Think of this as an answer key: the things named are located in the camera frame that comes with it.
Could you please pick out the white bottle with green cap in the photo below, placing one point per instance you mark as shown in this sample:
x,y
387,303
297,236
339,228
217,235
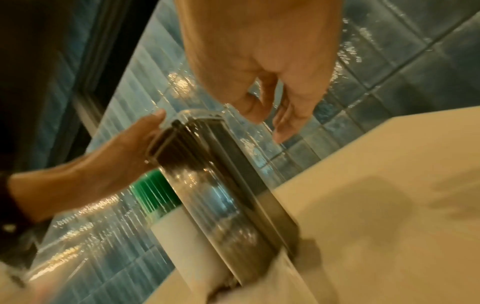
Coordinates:
x,y
183,234

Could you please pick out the person's right hand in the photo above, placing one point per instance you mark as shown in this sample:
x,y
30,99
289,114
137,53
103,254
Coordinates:
x,y
255,44

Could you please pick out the clear canister with dark lid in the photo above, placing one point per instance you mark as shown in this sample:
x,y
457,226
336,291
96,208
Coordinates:
x,y
221,190

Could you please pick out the person's left hand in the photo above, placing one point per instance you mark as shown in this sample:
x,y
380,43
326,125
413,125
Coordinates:
x,y
93,175

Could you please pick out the white washbasin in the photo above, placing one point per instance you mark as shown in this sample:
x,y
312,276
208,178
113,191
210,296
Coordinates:
x,y
375,213

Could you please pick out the dark window frame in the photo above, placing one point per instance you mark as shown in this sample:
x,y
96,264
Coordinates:
x,y
93,59

